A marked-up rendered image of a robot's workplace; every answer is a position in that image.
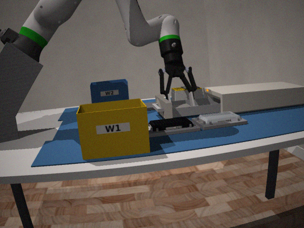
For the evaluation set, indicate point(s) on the blue bench mat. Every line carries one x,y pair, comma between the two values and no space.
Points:
65,147

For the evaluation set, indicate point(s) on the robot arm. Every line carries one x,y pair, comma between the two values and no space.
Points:
48,15

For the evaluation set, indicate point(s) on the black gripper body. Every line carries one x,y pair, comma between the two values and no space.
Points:
173,60

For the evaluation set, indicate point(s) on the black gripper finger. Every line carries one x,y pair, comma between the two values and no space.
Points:
191,88
162,91

